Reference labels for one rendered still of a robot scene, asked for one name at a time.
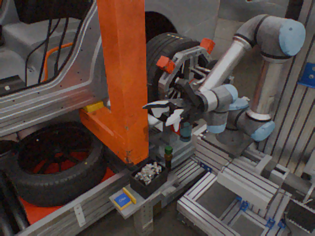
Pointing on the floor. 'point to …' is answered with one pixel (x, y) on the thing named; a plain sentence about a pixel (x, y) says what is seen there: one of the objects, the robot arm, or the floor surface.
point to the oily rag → (7, 144)
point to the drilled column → (144, 220)
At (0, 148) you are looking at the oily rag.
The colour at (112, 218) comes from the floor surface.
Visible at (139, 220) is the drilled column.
